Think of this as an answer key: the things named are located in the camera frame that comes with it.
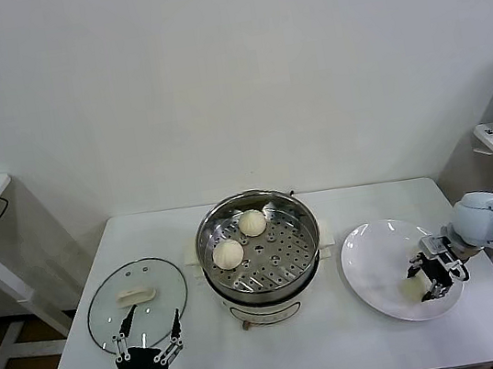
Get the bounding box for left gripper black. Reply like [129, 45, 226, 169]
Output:
[106, 297, 190, 369]

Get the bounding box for white steamed baozi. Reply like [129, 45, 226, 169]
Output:
[209, 236, 247, 273]
[236, 207, 268, 240]
[395, 275, 431, 307]

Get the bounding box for white electric cooker base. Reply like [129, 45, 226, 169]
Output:
[200, 248, 323, 338]

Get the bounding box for steel perforated steamer basket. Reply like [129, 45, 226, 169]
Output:
[176, 180, 340, 303]

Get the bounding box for white round plate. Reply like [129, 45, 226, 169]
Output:
[334, 207, 470, 332]

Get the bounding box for round glass lid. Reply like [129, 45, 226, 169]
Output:
[78, 252, 197, 361]

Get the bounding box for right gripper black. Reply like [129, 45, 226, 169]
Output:
[403, 247, 473, 306]

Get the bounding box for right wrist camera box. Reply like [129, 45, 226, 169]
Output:
[418, 232, 447, 258]

